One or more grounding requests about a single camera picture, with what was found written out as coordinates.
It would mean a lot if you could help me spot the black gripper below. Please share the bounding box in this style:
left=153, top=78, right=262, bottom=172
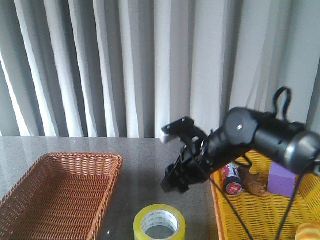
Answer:
left=160, top=140, right=210, bottom=193

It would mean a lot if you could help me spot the yellow packing tape roll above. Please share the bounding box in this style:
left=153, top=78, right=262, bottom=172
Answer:
left=133, top=204, right=186, bottom=240

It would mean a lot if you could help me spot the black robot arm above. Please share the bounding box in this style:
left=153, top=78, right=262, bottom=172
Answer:
left=161, top=107, right=320, bottom=193

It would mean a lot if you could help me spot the small red blue can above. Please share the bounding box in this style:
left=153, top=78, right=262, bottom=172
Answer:
left=220, top=163, right=243, bottom=195

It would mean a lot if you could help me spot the brown toy animal figure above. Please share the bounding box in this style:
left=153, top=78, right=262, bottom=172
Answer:
left=238, top=166, right=268, bottom=196

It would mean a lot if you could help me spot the yellow plastic basket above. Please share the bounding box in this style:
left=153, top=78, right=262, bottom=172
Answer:
left=209, top=149, right=320, bottom=240

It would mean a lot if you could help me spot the purple foam cube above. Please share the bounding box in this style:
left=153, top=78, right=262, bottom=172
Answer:
left=267, top=161, right=296, bottom=198

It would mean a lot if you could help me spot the brown wicker basket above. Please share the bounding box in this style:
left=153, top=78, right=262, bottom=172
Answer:
left=0, top=152, right=123, bottom=240

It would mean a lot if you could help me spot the yellow bread toy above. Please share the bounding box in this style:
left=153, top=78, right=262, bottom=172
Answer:
left=295, top=222, right=320, bottom=240

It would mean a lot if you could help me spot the grey pleated curtain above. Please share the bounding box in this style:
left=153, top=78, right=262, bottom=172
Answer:
left=0, top=0, right=320, bottom=138

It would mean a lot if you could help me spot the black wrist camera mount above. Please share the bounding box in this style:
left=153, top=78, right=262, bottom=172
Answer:
left=160, top=116, right=208, bottom=152

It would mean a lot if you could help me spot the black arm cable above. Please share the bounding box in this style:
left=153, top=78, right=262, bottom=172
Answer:
left=209, top=86, right=320, bottom=240

